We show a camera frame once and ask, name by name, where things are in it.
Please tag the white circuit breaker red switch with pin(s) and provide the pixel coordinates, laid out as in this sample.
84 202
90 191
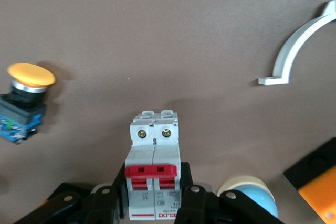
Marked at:
152 155

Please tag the orange button box black base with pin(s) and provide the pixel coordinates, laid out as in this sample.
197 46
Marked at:
320 190

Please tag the small white half-round clamp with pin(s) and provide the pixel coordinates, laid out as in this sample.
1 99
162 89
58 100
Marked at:
288 53

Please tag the light blue dome button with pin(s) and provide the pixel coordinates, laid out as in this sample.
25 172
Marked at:
262 197

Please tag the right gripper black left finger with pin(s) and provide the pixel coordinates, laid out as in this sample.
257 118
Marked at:
92 208

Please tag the orange mushroom pushbutton blue body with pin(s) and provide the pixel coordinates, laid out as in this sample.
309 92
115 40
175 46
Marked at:
29 74

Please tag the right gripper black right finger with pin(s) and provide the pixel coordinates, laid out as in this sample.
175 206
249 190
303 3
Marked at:
199 205

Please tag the brown table mat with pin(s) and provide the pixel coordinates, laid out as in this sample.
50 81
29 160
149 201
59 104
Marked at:
157 37

